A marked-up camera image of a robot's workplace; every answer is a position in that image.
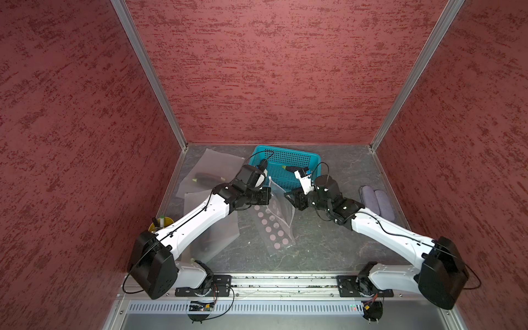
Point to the purple roller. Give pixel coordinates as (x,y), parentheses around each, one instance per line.
(386,210)
(369,199)

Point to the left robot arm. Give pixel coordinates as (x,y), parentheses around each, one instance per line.
(154,263)

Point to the clear zip-top bag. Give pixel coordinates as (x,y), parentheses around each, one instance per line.
(213,168)
(213,240)

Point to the right corner aluminium post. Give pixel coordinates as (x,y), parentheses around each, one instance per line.
(445,20)

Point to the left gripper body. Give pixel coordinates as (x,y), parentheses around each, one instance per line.
(258,196)

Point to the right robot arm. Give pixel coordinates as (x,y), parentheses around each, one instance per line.
(435,268)

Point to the purple roller right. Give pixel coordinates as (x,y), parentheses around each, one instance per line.
(386,210)

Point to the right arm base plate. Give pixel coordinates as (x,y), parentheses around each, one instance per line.
(350,286)

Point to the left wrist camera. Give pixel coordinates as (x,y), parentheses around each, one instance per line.
(249,177)

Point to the left corner aluminium post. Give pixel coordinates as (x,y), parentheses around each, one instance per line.
(134,38)

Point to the pink dotted zip-top bag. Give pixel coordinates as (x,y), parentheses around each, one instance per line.
(274,221)

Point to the corner aluminium post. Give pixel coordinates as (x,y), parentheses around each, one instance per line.
(134,38)
(445,20)

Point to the aluminium front rail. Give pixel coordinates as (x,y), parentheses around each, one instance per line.
(302,294)

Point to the purple roller left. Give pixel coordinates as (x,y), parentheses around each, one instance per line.
(369,199)

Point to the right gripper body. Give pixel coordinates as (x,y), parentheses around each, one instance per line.
(313,199)

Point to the left circuit board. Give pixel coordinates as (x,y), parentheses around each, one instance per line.
(201,307)

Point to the right black connector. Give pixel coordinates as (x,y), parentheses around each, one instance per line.
(373,311)

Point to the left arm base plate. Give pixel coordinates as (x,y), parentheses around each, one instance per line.
(215,286)

